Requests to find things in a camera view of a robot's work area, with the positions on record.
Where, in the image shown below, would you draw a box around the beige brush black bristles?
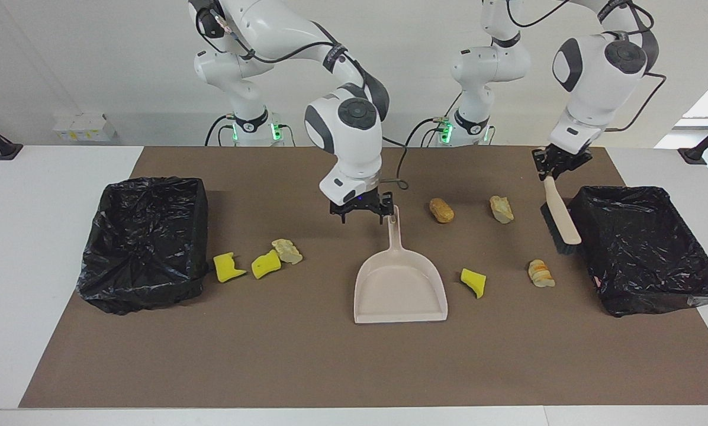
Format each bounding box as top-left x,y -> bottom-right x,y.
539,175 -> 583,255

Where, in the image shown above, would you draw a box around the brown bread roll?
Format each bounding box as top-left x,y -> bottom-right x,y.
429,198 -> 455,224

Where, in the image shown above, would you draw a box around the pale tan bread chunk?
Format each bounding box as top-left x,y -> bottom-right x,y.
489,195 -> 515,225

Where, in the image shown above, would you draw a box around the beige plastic dustpan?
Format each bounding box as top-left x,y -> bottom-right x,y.
354,204 -> 449,324

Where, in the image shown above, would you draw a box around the orange striped croissant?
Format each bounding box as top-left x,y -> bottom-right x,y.
527,259 -> 556,288

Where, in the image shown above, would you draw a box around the small yellow sponge wedge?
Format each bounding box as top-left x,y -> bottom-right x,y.
461,268 -> 487,299

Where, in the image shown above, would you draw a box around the pale crumpled trash piece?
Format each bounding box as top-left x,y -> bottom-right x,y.
271,238 -> 303,265

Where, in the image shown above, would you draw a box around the black bag bin pink mark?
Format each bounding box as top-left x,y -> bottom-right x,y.
564,185 -> 708,318

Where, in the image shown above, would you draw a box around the black bag lined bin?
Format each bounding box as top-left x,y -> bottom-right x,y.
76,176 -> 210,315

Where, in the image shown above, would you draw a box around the yellow sponge piece dark speck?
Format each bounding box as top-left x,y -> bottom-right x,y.
251,249 -> 282,280

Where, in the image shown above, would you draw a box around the notched yellow sponge piece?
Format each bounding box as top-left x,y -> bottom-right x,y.
213,252 -> 247,283

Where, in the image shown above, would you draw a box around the brown table mat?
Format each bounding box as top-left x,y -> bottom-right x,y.
20,146 -> 708,409

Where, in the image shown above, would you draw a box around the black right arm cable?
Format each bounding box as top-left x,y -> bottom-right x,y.
195,0 -> 411,191

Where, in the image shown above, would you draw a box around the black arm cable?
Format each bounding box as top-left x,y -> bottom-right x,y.
195,0 -> 411,191
507,0 -> 667,132

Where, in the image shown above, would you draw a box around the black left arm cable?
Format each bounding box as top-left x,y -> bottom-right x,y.
507,0 -> 667,132

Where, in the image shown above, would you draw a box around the black left base cable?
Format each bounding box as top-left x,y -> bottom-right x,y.
404,117 -> 449,147

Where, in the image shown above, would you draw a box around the black base cable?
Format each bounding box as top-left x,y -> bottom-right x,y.
404,117 -> 449,147
205,114 -> 237,147

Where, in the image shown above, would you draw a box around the black right base cable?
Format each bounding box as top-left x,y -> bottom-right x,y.
205,114 -> 237,147

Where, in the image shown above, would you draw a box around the white wall box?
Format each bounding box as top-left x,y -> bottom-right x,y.
53,112 -> 117,143

